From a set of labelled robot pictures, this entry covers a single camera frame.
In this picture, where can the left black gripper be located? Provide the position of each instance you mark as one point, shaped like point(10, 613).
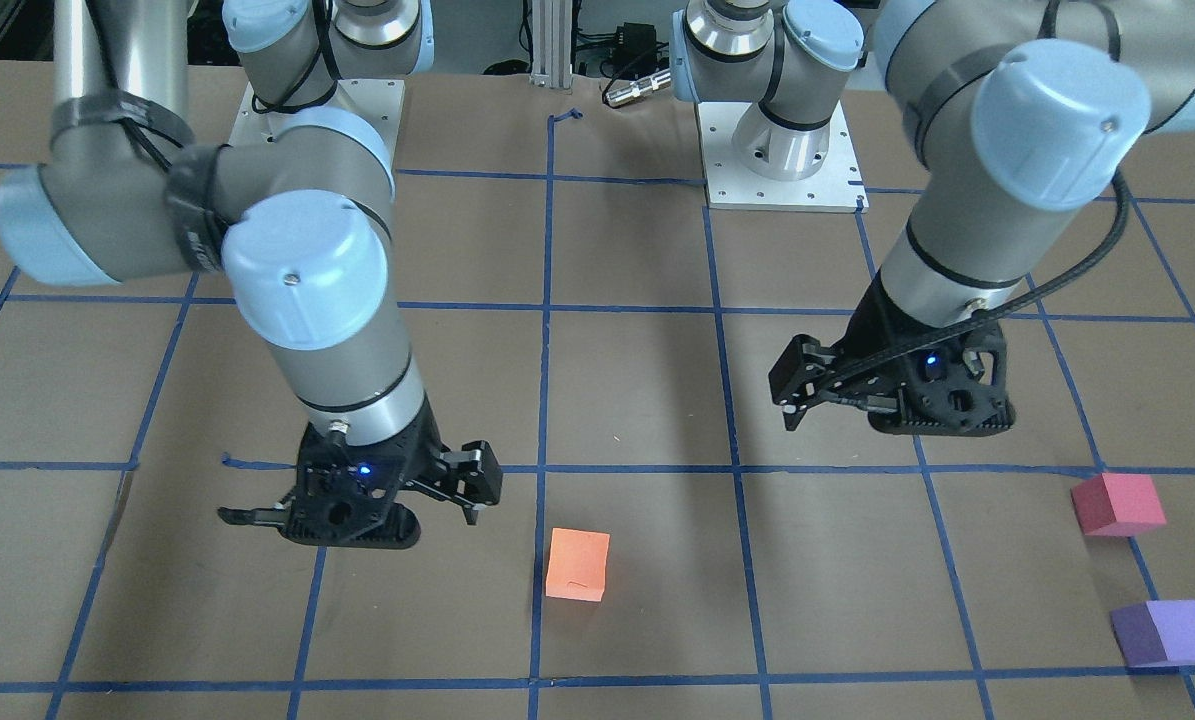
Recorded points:
point(882, 335)

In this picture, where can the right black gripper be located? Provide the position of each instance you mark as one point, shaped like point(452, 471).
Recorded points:
point(419, 447)

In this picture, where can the orange foam cube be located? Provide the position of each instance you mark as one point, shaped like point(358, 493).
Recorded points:
point(577, 565)

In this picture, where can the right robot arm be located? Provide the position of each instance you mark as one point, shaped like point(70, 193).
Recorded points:
point(300, 224)

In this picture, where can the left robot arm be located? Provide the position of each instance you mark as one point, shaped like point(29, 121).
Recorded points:
point(1021, 112)

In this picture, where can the red foam cube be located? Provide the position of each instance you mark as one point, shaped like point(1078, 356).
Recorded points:
point(1118, 505)

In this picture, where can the purple foam cube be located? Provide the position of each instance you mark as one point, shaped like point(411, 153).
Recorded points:
point(1156, 633)

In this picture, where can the silver cable connector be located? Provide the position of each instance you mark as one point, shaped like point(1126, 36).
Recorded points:
point(618, 93)

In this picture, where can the aluminium frame post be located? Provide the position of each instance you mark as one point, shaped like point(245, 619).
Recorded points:
point(551, 32)

